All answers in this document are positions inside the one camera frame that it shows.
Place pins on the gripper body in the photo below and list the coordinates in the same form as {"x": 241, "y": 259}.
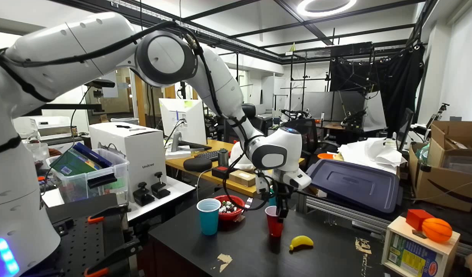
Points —
{"x": 283, "y": 189}

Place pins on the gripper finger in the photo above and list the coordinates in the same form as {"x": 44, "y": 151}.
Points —
{"x": 280, "y": 209}
{"x": 286, "y": 209}

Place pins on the red plastic cup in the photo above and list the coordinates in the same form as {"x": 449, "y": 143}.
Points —
{"x": 274, "y": 227}

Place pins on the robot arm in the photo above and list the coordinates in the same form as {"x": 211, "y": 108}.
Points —
{"x": 86, "y": 50}

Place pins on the teal cup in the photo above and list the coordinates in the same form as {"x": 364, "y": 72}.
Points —
{"x": 272, "y": 200}

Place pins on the red bowl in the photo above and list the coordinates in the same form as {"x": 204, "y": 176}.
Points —
{"x": 232, "y": 216}

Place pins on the orange bowl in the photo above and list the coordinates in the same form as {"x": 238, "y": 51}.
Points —
{"x": 325, "y": 156}

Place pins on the blue plastic cup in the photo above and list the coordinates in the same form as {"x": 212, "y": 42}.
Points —
{"x": 209, "y": 221}

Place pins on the yellow banana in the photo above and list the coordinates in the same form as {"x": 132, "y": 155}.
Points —
{"x": 301, "y": 242}

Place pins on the small cardboard box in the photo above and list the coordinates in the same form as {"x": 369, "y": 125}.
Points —
{"x": 241, "y": 177}

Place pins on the white plastic bag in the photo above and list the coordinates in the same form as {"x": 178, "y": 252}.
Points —
{"x": 238, "y": 157}

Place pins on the black office chair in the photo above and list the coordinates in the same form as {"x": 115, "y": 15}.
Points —
{"x": 309, "y": 134}
{"x": 255, "y": 115}

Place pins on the red button on black box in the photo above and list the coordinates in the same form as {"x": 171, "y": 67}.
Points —
{"x": 220, "y": 171}

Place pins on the grey tumbler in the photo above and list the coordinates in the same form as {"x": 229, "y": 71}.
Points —
{"x": 223, "y": 157}

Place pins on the dark blue bin lid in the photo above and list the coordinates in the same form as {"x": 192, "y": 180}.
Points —
{"x": 355, "y": 184}

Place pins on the wooden desk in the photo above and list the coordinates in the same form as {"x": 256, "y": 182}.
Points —
{"x": 216, "y": 146}

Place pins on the black keyboard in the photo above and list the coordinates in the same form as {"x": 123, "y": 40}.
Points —
{"x": 208, "y": 154}

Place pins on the black oval speaker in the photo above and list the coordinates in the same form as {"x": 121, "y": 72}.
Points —
{"x": 197, "y": 164}

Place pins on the heap of white paper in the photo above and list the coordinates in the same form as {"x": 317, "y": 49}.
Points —
{"x": 374, "y": 154}

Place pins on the white side table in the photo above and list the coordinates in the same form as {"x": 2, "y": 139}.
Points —
{"x": 174, "y": 194}

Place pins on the white monitor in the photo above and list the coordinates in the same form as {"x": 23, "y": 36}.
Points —
{"x": 186, "y": 119}

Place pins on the black screw clamp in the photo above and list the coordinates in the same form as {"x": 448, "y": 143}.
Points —
{"x": 160, "y": 187}
{"x": 143, "y": 195}

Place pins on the red block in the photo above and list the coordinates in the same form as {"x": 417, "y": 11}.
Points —
{"x": 416, "y": 218}

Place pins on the wooden box with label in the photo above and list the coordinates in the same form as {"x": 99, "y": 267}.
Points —
{"x": 412, "y": 254}

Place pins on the black monitor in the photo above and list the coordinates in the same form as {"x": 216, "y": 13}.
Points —
{"x": 406, "y": 127}

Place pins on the white cardboard box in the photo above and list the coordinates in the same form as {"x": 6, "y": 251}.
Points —
{"x": 140, "y": 154}

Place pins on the orange toy basketball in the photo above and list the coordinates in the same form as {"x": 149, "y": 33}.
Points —
{"x": 437, "y": 230}

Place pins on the black curtain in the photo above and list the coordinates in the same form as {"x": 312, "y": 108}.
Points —
{"x": 397, "y": 84}

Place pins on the stack of cardboard boxes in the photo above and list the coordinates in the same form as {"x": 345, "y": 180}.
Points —
{"x": 447, "y": 177}

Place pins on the black clamp with orange tip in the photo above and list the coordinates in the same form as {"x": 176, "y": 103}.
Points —
{"x": 107, "y": 213}
{"x": 117, "y": 256}

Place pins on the clear plastic bin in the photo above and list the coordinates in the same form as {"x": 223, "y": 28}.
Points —
{"x": 86, "y": 184}

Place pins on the heap of books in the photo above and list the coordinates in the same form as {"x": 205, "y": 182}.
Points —
{"x": 76, "y": 163}

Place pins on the white printer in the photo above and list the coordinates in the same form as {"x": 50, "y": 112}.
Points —
{"x": 47, "y": 125}

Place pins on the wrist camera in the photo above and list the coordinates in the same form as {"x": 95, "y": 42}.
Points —
{"x": 262, "y": 184}

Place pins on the aluminium frame rail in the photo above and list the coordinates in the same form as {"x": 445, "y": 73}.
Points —
{"x": 347, "y": 217}

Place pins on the camera on mount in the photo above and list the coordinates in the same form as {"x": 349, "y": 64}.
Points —
{"x": 101, "y": 83}

